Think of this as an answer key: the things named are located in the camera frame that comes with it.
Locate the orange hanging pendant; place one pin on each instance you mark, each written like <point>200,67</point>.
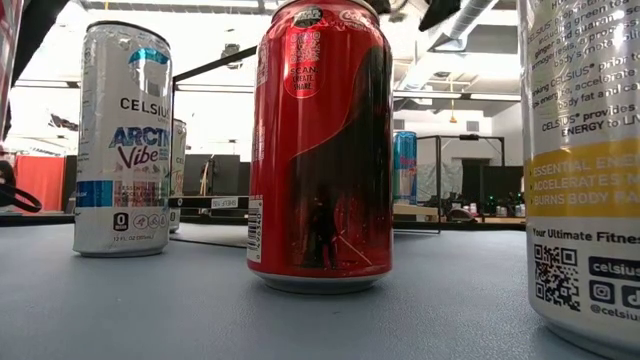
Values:
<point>452,119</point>

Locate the orange red panel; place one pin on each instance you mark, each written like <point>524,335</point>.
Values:
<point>40,182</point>

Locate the blue silver Red Bull can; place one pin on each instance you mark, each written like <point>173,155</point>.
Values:
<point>406,170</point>

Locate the black cabinet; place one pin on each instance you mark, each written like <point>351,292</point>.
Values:
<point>225,175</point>

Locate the white Celsius can black lid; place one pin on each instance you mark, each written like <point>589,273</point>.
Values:
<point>178,165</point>

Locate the white Celsius can yellow band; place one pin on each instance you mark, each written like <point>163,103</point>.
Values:
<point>580,175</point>

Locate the Celsius Arctic Vibe can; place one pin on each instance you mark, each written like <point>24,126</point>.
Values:
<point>122,150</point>

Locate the black background robot arm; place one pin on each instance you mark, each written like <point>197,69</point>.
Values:
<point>460,216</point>

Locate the red Coca-Cola Star Wars can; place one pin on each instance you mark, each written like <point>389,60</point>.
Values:
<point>300,150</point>

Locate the dark ceiling fixture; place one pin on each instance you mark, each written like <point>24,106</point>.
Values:
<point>231,52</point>

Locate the silver ventilation duct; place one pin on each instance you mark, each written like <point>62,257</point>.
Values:
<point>475,15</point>

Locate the background wooden workbench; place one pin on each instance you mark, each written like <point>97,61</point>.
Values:
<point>500,220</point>

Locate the black background metal frame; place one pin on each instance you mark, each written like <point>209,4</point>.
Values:
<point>470,136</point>

